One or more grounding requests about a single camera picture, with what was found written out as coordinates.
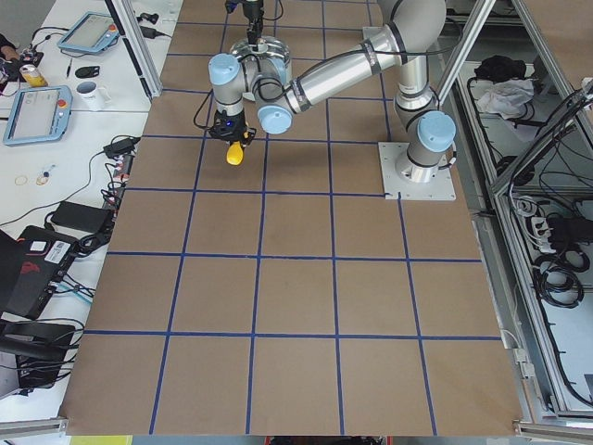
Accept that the black laptop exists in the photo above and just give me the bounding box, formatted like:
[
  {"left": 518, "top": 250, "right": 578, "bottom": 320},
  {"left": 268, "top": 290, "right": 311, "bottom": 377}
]
[{"left": 1, "top": 225, "right": 79, "bottom": 320}]

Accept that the black power adapter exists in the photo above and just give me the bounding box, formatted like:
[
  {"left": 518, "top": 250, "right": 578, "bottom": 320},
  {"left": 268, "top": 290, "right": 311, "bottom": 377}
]
[{"left": 103, "top": 136, "right": 141, "bottom": 159}]

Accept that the white mug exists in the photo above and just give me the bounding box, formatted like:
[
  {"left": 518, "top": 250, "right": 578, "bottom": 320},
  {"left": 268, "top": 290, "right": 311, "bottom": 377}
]
[{"left": 76, "top": 81, "right": 112, "bottom": 111}]

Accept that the pale green cooking pot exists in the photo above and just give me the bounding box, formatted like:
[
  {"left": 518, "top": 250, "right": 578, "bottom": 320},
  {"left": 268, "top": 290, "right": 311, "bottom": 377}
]
[{"left": 217, "top": 36, "right": 292, "bottom": 107}]

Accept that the black round puck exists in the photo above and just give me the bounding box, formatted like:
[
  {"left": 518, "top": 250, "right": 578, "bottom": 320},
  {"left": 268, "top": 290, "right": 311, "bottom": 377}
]
[{"left": 75, "top": 66, "right": 100, "bottom": 79}]

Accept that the blue teach pendant near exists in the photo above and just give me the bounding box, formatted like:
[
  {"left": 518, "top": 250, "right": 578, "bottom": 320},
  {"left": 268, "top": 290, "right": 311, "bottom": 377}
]
[{"left": 3, "top": 85, "right": 72, "bottom": 146}]

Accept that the glass pot lid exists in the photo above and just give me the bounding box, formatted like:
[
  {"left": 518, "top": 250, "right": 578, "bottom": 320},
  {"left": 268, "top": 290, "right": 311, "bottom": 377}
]
[{"left": 230, "top": 36, "right": 291, "bottom": 63}]

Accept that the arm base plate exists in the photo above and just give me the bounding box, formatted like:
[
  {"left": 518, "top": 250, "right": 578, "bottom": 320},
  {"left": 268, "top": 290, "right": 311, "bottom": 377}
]
[{"left": 378, "top": 142, "right": 456, "bottom": 201}]

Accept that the white cloth pile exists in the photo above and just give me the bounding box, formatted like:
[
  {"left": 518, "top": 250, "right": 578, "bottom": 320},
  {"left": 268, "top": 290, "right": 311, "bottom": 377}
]
[{"left": 476, "top": 79, "right": 535, "bottom": 120}]

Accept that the black power brick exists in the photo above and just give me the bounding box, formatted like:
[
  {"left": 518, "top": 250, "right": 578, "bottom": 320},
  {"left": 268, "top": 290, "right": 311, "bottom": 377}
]
[{"left": 50, "top": 201, "right": 113, "bottom": 234}]

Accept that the blue teach pendant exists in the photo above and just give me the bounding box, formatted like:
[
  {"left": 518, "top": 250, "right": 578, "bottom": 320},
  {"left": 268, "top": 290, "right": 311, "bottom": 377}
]
[
  {"left": 57, "top": 11, "right": 120, "bottom": 54},
  {"left": 3, "top": 85, "right": 72, "bottom": 146}
]

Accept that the yellow drink can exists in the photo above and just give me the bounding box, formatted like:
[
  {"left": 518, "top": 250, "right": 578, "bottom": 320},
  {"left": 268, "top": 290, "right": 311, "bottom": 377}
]
[{"left": 19, "top": 64, "right": 48, "bottom": 88}]

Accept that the blue teach pendant far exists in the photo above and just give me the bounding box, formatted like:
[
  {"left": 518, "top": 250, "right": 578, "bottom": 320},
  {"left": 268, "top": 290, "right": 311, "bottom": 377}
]
[{"left": 57, "top": 11, "right": 120, "bottom": 54}]

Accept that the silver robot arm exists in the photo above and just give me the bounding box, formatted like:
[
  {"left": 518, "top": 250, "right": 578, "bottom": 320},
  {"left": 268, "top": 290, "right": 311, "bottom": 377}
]
[
  {"left": 224, "top": 0, "right": 284, "bottom": 50},
  {"left": 206, "top": 1, "right": 456, "bottom": 184}
]

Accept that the aluminium frame post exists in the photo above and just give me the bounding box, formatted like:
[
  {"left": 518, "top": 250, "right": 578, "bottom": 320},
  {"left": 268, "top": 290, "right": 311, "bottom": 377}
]
[{"left": 105, "top": 0, "right": 162, "bottom": 101}]

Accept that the yellow corn cob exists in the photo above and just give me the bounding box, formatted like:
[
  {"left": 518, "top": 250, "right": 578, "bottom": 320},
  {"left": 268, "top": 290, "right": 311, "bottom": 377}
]
[{"left": 226, "top": 142, "right": 244, "bottom": 166}]

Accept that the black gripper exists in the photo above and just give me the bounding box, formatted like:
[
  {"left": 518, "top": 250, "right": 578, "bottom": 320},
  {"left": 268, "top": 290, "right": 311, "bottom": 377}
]
[{"left": 208, "top": 20, "right": 259, "bottom": 147}]

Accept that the black cable coil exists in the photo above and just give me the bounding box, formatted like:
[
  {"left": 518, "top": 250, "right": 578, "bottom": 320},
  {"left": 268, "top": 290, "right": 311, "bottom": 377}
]
[{"left": 532, "top": 259, "right": 586, "bottom": 309}]

